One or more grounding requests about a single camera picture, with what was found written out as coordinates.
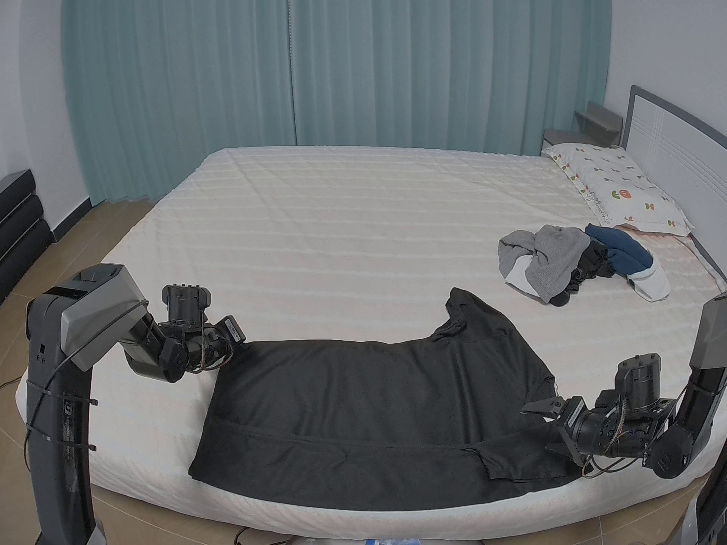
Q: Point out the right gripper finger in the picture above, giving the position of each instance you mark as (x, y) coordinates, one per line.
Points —
(568, 451)
(548, 408)

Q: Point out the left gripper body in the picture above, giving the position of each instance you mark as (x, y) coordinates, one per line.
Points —
(216, 344)

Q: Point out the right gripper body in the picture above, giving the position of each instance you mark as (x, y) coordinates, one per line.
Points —
(593, 438)

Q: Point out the black T-shirt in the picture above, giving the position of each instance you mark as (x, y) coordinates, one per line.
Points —
(369, 395)

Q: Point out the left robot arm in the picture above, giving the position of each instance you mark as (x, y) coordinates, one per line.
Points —
(57, 418)

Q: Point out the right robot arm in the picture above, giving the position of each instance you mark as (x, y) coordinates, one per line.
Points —
(701, 384)

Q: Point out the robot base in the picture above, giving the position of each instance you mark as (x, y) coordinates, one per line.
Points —
(392, 541)

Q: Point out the pile of clothes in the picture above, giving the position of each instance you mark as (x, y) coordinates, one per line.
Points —
(551, 259)

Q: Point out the bed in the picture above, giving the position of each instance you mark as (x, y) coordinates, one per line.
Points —
(341, 219)

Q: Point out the black chest of drawers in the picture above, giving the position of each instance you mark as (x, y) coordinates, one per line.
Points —
(22, 225)

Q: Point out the white printed pillow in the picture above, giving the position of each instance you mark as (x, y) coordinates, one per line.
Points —
(619, 185)

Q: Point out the blue-green curtain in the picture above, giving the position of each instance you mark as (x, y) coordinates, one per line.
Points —
(443, 49)
(170, 77)

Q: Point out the grey bedside table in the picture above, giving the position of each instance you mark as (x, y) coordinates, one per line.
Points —
(590, 122)

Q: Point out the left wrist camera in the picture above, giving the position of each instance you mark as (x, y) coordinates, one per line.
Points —
(234, 330)

